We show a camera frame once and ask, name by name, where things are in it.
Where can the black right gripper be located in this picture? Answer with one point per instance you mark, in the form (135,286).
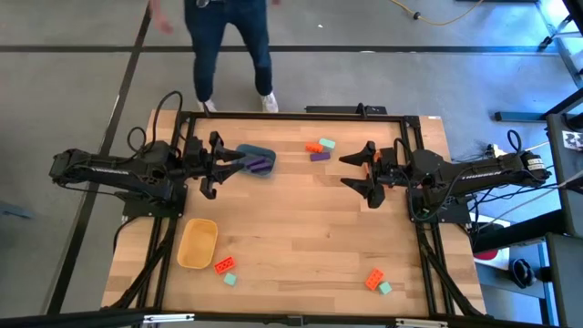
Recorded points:
(391,166)

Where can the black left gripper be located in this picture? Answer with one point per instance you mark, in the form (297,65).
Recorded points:
(200,159)

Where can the purple toy building block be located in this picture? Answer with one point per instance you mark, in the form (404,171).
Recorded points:
(262,168)
(255,161)
(320,156)

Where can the long teal building block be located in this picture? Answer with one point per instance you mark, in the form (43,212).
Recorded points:
(327,144)

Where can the orange toy building block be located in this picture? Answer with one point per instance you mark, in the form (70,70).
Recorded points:
(375,279)
(314,147)
(224,265)

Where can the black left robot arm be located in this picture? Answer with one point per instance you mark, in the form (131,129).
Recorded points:
(114,171)

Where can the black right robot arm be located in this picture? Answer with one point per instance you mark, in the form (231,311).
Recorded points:
(483,175)

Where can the blue plastic bin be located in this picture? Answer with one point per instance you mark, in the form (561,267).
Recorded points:
(268,155)

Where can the black power strip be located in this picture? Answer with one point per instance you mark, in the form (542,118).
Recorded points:
(337,109)

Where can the yellow plastic bin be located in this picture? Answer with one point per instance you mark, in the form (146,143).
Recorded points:
(197,243)

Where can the small teal building block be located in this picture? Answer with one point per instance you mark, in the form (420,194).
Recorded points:
(385,288)
(230,279)

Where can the person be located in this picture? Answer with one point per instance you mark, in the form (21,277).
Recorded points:
(228,36)

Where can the white plug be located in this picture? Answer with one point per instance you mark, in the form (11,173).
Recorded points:
(495,150)

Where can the red round object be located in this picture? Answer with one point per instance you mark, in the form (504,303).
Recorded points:
(487,255)

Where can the blue-grey metal bar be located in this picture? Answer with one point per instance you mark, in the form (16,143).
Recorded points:
(519,117)

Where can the grey desk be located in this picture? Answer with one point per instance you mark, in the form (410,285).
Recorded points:
(569,282)
(571,209)

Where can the black-and-white marker tag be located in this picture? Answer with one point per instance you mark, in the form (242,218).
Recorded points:
(573,140)

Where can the blue-grey floor object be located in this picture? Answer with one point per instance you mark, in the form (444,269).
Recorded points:
(13,210)

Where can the black aluminium table frame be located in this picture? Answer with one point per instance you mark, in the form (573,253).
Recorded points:
(296,117)

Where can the silver frame bracket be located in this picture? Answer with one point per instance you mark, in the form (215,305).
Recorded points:
(421,323)
(168,318)

